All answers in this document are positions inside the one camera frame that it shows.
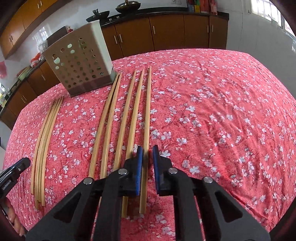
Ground bamboo chopstick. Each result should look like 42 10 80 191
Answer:
37 97 63 206
100 73 122 179
88 73 121 179
113 70 137 171
33 98 62 210
30 100 57 194
121 69 145 218
40 97 64 207
139 66 152 214

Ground brown upper kitchen cabinets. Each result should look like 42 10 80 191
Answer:
1 0 70 59

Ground brown kitchen cabinets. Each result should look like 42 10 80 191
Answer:
1 0 70 59
0 12 230 130

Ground brown lower kitchen cabinets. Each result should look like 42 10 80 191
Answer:
0 12 230 130

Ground person's left hand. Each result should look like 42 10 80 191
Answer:
4 197 25 236

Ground red floral tablecloth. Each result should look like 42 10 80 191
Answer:
4 49 295 231

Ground green basin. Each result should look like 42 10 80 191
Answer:
17 66 31 81

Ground red plastic bag on counter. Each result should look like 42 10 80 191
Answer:
30 53 45 68

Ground perforated metal utensil holder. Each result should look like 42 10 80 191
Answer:
43 21 116 97

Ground dark wooden cutting board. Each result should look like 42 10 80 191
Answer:
47 26 68 47

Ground black countertop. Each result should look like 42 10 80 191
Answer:
0 6 230 117

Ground lidded black wok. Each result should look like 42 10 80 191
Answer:
115 0 141 14

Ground window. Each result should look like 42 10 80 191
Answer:
249 0 296 54

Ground red bag on wall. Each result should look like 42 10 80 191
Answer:
0 61 7 79

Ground black wok with handle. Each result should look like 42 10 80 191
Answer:
86 9 110 23

